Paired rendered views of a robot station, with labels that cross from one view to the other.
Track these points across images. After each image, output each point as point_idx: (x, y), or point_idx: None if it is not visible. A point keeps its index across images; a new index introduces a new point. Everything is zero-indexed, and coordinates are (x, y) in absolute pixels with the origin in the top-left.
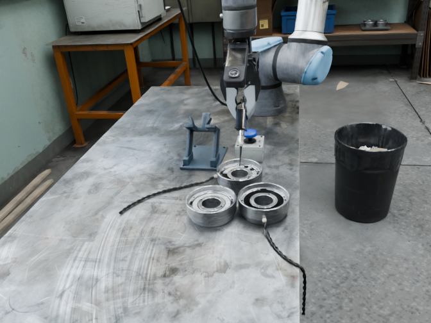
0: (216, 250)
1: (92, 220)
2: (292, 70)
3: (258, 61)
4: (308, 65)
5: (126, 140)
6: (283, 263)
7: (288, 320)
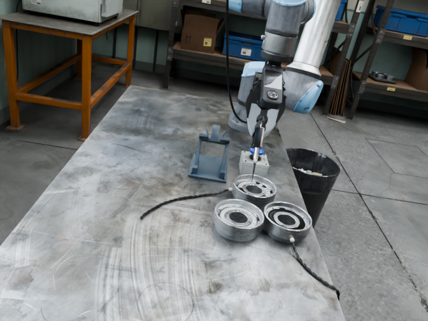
0: (253, 267)
1: (112, 222)
2: (288, 97)
3: None
4: (305, 95)
5: (121, 137)
6: (319, 284)
7: None
